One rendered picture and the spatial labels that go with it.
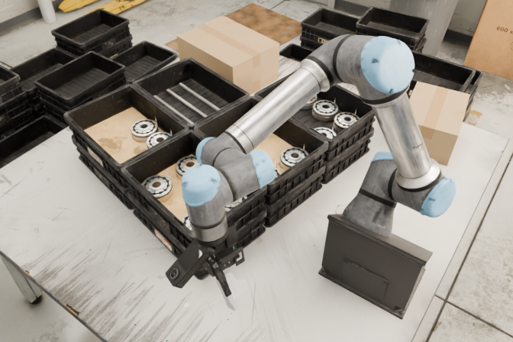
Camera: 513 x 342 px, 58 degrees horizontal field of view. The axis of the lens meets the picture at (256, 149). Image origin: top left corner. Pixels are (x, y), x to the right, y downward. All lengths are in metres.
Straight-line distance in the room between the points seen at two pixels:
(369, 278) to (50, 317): 1.54
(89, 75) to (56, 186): 1.14
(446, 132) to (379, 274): 0.72
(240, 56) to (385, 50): 1.19
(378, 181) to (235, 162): 0.56
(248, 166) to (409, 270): 0.60
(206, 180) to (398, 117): 0.49
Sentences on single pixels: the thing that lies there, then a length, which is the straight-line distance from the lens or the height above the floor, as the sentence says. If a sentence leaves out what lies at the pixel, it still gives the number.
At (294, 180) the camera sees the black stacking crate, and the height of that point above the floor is 0.87.
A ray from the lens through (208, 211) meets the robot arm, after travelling 0.91.
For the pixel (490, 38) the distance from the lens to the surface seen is 4.07.
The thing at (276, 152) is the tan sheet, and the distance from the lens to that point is 1.73.
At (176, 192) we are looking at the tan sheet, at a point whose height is 0.83.
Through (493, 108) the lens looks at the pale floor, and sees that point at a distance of 3.72.
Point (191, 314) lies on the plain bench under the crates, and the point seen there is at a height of 0.70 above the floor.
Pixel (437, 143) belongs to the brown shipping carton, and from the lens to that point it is 1.95.
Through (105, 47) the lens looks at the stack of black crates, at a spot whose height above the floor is 0.50.
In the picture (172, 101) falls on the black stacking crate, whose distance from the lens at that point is 2.01.
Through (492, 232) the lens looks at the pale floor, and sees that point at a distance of 2.83.
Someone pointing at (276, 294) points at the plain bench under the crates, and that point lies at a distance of 1.51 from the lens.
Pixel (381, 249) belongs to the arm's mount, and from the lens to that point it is 1.33.
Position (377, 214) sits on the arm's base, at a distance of 1.38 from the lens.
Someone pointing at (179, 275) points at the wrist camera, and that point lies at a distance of 1.03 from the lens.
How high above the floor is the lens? 2.00
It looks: 42 degrees down
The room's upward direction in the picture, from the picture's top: straight up
